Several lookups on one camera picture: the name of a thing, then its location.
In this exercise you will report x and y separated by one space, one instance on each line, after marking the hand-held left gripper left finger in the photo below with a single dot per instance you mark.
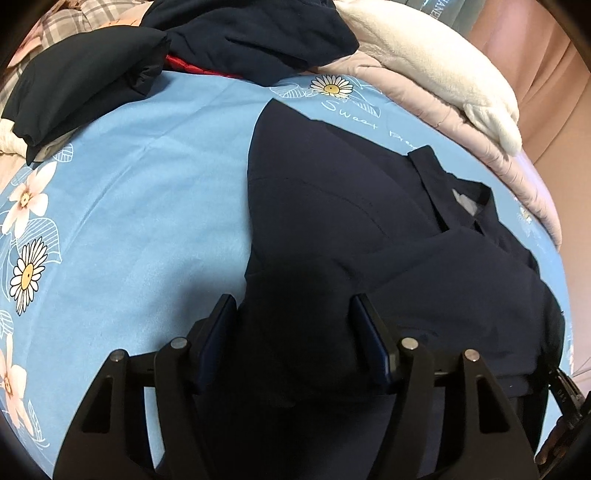
217 341

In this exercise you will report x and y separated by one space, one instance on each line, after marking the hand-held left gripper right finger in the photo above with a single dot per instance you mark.
369 341

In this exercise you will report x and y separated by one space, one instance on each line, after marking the navy zip jacket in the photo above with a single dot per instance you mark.
346 230

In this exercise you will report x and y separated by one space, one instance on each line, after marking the person's right hand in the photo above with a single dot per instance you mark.
549 445

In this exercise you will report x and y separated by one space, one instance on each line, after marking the blue floral bed sheet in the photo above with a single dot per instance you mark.
138 207

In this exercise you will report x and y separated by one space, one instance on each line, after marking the pink quilt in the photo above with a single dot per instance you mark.
415 97

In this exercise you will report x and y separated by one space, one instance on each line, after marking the red cloth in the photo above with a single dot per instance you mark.
194 67

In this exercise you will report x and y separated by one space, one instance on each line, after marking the white fluffy blanket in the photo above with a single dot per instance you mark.
438 60

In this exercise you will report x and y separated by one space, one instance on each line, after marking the white cloth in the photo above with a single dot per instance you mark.
9 138

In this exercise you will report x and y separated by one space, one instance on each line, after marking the folded navy garment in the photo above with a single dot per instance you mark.
83 78

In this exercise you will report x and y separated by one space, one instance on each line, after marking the pink curtain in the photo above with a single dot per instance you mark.
545 69

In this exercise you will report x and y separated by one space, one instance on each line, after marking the grey plaid bedding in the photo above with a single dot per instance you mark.
55 27

